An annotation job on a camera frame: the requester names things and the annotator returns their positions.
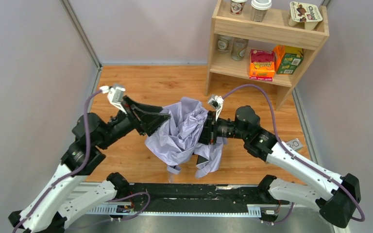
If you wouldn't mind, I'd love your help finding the lavender folding umbrella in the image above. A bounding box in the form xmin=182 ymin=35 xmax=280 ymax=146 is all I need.
xmin=145 ymin=97 xmax=227 ymax=179

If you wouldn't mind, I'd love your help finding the glass jar left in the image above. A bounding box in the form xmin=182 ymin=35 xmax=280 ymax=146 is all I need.
xmin=216 ymin=34 xmax=234 ymax=53

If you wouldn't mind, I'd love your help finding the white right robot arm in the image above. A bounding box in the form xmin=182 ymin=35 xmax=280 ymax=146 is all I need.
xmin=199 ymin=105 xmax=361 ymax=228

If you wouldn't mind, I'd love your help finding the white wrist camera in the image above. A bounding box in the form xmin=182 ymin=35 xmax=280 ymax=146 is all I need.
xmin=207 ymin=94 xmax=224 ymax=121
xmin=99 ymin=83 xmax=127 ymax=114

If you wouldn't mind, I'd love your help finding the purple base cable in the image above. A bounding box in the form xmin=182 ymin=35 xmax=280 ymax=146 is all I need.
xmin=109 ymin=191 xmax=152 ymax=222

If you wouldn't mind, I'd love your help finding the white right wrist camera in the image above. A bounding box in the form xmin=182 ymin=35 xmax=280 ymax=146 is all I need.
xmin=207 ymin=94 xmax=224 ymax=121

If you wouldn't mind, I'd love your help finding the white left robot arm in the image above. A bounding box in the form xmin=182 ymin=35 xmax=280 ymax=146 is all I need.
xmin=8 ymin=95 xmax=170 ymax=233

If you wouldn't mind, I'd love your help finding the glass jar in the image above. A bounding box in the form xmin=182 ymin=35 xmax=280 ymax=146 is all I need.
xmin=216 ymin=34 xmax=234 ymax=53
xmin=231 ymin=37 xmax=249 ymax=61

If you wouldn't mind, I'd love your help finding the glass jar right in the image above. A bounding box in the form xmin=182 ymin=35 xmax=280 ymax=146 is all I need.
xmin=231 ymin=37 xmax=249 ymax=61

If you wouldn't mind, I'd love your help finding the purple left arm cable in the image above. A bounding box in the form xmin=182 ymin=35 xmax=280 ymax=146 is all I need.
xmin=12 ymin=90 xmax=104 ymax=233

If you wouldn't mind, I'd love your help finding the white R&O box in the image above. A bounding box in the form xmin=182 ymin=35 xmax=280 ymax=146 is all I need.
xmin=285 ymin=138 xmax=304 ymax=152

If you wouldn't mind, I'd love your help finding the orange pink snack box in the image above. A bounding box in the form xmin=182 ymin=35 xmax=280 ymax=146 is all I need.
xmin=249 ymin=49 xmax=275 ymax=82

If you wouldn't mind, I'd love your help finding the clear cup white lid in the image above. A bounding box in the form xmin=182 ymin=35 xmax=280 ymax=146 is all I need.
xmin=251 ymin=0 xmax=272 ymax=22

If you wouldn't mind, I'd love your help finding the wooden shelf unit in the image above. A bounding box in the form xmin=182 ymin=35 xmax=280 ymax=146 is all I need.
xmin=204 ymin=0 xmax=329 ymax=110

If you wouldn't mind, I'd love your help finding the paper cup red print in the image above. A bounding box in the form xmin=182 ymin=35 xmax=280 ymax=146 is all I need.
xmin=230 ymin=0 xmax=247 ymax=16

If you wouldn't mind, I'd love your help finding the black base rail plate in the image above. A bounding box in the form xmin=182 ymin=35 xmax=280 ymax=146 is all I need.
xmin=114 ymin=183 xmax=280 ymax=214

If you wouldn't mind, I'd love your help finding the green orange carton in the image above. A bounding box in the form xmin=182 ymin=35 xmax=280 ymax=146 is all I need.
xmin=272 ymin=45 xmax=304 ymax=75

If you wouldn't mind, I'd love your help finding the Chobani yogurt pack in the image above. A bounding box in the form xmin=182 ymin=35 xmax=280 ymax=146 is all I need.
xmin=288 ymin=1 xmax=323 ymax=31

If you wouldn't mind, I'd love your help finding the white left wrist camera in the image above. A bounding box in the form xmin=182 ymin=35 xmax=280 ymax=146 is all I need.
xmin=99 ymin=83 xmax=127 ymax=114

